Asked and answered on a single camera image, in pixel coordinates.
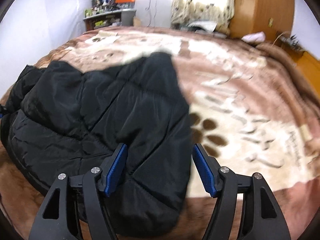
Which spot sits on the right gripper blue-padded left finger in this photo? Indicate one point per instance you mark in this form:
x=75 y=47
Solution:
x=58 y=216

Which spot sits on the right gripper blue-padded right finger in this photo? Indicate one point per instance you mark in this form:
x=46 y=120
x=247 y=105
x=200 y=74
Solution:
x=261 y=216

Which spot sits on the black hooded puffer jacket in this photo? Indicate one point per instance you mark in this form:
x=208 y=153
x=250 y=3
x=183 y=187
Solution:
x=60 y=119

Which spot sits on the wooden headboard with clutter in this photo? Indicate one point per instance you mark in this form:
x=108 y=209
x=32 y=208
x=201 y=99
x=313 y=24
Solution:
x=305 y=61

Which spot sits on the pink pillow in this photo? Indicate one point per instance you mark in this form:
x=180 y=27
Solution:
x=254 y=38

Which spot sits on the cluttered wooden shelf desk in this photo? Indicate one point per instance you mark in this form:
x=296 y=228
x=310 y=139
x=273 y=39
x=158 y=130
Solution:
x=122 y=17

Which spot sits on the pile of papers and bags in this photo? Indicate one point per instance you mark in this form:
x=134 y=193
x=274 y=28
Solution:
x=207 y=27

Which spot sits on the orange lidded clear storage box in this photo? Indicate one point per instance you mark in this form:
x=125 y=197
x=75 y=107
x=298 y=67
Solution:
x=123 y=4

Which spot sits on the orange-brown wooden wardrobe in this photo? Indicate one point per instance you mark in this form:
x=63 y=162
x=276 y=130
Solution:
x=273 y=17

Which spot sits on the cream patterned window curtain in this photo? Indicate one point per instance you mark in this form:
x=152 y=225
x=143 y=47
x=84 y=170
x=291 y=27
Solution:
x=184 y=12

